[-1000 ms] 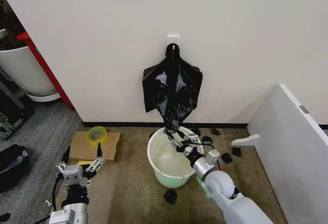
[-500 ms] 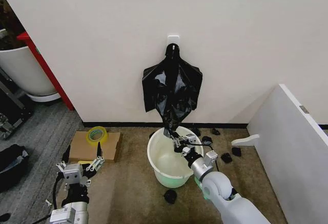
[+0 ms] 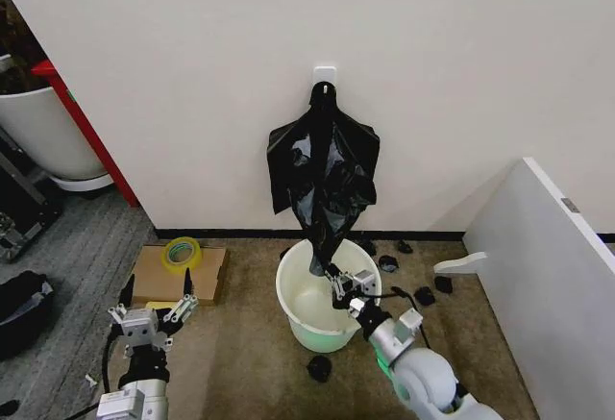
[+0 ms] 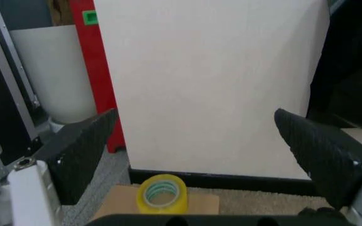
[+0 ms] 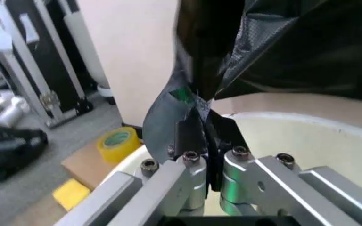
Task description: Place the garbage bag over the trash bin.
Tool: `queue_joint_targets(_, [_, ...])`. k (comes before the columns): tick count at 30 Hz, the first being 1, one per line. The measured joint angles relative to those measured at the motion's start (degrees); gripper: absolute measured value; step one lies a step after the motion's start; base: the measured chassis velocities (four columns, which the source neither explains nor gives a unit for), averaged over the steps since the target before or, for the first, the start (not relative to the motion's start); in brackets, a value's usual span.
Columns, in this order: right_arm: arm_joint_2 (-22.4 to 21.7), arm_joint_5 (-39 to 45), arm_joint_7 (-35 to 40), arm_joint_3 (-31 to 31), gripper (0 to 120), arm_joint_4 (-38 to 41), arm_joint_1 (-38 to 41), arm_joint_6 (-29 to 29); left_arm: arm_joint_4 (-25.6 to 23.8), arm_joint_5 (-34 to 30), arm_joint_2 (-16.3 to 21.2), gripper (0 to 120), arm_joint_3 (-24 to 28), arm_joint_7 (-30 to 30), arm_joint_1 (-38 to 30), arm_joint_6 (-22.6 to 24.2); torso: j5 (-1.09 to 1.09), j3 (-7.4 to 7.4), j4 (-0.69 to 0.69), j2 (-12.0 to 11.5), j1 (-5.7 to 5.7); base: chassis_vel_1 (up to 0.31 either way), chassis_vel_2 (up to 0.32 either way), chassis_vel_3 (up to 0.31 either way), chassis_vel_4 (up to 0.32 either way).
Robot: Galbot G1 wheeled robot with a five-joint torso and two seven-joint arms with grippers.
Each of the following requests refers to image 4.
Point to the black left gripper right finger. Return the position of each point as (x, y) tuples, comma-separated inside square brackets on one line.
[(319, 150)]

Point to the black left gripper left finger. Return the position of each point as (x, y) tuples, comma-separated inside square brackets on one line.
[(74, 155)]

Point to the white cylindrical bin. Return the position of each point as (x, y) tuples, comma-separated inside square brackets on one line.
[(53, 73)]

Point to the black furniture panel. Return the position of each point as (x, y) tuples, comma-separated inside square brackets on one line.
[(347, 63)]

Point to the flat brown cardboard piece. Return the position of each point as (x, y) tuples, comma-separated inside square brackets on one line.
[(156, 199)]

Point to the black aluminium-edged case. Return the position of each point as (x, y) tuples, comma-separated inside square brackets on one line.
[(6, 87)]

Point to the yellow clear tape roll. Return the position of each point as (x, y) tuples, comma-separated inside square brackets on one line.
[(162, 193)]

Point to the tall white cabinet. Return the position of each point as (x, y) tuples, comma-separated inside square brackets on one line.
[(212, 87)]

